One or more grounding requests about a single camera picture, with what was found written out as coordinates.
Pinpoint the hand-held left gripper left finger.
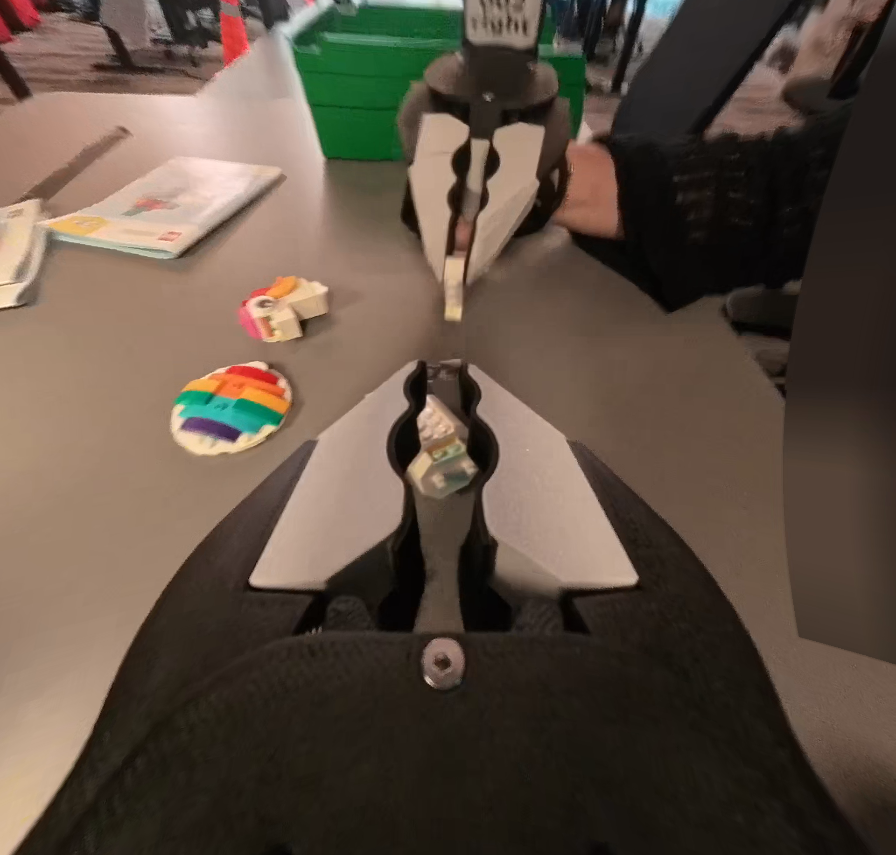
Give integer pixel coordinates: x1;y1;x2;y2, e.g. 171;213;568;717
248;359;429;624

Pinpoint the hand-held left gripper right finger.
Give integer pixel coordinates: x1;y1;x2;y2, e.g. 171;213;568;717
458;359;641;619

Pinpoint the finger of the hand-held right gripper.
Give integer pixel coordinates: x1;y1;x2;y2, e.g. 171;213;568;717
464;124;550;287
408;113;471;283

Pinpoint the narrow white lego piece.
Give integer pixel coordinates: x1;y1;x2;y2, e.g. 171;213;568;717
442;239;471;322

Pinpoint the small white mint lego piece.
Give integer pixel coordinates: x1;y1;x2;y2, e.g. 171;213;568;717
406;394;480;499

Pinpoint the unicorn head lego build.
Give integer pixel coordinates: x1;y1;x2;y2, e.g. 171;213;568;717
238;275;330;343

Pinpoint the rainbow lego disc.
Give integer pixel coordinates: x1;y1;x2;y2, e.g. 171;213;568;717
170;361;294;457

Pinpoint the lego instruction booklet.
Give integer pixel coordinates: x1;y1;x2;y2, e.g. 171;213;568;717
0;199;50;310
42;157;284;259

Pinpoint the person's right hand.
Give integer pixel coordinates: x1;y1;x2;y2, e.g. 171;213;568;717
552;137;625;240

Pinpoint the green plastic bin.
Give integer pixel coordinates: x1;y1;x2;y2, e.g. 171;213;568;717
283;0;585;163

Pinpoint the orange striped cone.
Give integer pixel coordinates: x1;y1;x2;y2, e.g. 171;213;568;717
216;0;252;65

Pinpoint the black office chair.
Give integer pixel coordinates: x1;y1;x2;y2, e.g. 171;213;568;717
143;0;226;65

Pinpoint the grey office chair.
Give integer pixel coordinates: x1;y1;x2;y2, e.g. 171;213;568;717
90;0;151;72

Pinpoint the row of red chairs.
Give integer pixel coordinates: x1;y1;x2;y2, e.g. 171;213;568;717
0;0;43;44

